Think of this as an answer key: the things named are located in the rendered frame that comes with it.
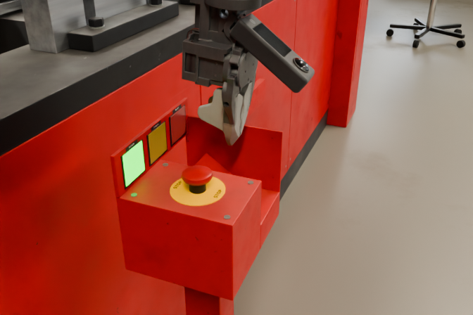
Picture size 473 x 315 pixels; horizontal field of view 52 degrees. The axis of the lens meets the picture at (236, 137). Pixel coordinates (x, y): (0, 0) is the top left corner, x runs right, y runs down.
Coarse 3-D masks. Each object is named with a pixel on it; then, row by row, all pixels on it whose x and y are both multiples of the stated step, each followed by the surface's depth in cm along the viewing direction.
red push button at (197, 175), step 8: (192, 168) 62; (200, 168) 62; (208, 168) 63; (184, 176) 61; (192, 176) 61; (200, 176) 61; (208, 176) 61; (192, 184) 61; (200, 184) 61; (192, 192) 62; (200, 192) 62
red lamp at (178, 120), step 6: (180, 108) 73; (174, 114) 72; (180, 114) 74; (174, 120) 72; (180, 120) 74; (174, 126) 72; (180, 126) 74; (174, 132) 73; (180, 132) 75; (174, 138) 73
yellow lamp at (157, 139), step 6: (162, 126) 69; (156, 132) 68; (162, 132) 69; (150, 138) 66; (156, 138) 68; (162, 138) 69; (150, 144) 66; (156, 144) 68; (162, 144) 70; (150, 150) 67; (156, 150) 68; (162, 150) 70; (150, 156) 67; (156, 156) 69
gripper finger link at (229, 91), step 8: (232, 72) 62; (232, 80) 61; (224, 88) 62; (232, 88) 61; (224, 96) 62; (232, 96) 62; (224, 104) 63; (232, 104) 62; (224, 112) 65; (232, 112) 63; (224, 120) 65; (232, 120) 64
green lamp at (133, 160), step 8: (128, 152) 62; (136, 152) 63; (128, 160) 62; (136, 160) 64; (128, 168) 62; (136, 168) 64; (144, 168) 66; (128, 176) 62; (136, 176) 64; (128, 184) 63
